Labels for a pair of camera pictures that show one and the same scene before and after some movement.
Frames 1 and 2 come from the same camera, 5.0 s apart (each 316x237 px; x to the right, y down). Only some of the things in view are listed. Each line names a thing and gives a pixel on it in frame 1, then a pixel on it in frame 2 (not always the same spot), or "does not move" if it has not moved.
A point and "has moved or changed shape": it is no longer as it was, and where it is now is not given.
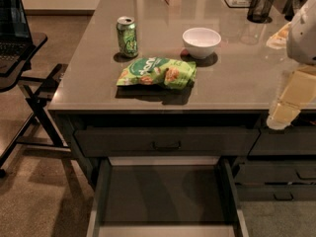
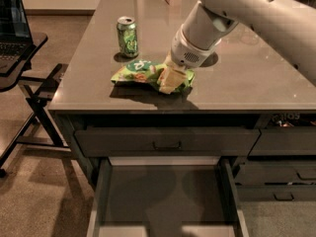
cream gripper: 303,34 -> 187,52
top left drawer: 168,142 does not move
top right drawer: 292,140 does not move
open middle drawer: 165,197 does not move
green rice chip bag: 171,72 has moved or changed shape
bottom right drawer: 276,192 does not move
